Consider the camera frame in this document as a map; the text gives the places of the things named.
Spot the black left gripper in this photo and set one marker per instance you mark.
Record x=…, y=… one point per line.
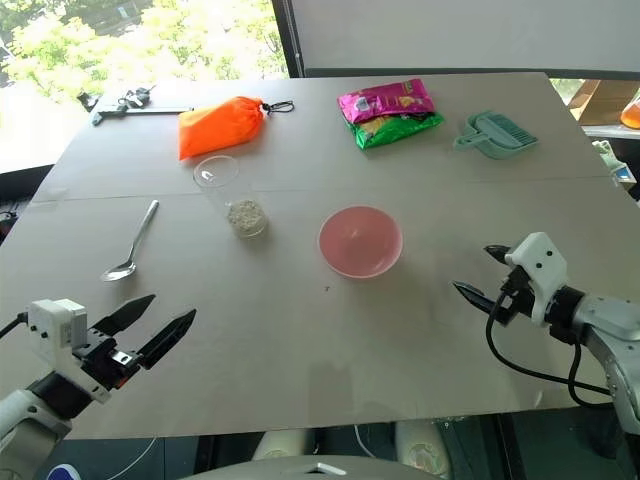
x=107, y=361

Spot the silver metal spoon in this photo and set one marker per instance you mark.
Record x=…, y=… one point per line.
x=131, y=250

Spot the teal dustpan with brush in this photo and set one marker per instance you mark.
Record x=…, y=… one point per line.
x=495, y=135

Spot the bunch of keys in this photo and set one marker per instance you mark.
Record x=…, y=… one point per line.
x=134, y=96

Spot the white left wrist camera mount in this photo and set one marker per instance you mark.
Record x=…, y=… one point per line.
x=52, y=327

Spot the clear plastic cup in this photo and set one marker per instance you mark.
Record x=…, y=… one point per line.
x=235, y=200

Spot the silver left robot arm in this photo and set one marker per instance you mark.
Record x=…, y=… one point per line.
x=30, y=415

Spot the blue round object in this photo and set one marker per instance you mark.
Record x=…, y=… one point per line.
x=64, y=472

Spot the white panel board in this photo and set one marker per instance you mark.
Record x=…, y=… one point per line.
x=465, y=32

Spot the orange liquid flask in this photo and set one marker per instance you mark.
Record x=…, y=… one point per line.
x=632, y=115

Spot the pink plastic bowl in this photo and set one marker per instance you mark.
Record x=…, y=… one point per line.
x=360, y=245

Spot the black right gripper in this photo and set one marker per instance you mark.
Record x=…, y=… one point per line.
x=517, y=295

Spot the green snack packet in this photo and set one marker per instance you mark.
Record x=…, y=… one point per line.
x=395, y=129

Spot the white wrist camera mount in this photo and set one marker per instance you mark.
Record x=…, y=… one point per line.
x=542, y=270
x=52, y=327

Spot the brown cardboard box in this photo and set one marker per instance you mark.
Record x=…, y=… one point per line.
x=600, y=100

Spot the grey robot torso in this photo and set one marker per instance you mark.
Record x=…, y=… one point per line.
x=310, y=467

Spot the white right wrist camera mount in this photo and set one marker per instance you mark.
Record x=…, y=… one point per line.
x=542, y=270

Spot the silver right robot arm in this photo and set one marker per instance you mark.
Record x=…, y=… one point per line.
x=607, y=335

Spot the grey clamp tool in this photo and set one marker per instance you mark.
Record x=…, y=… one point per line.
x=145, y=110

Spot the beige rounded shape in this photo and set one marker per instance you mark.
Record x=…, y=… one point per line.
x=280, y=444
x=422, y=445

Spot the magenta snack packet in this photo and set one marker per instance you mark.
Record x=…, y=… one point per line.
x=387, y=100

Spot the dark window frame post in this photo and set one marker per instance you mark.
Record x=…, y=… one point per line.
x=290, y=35

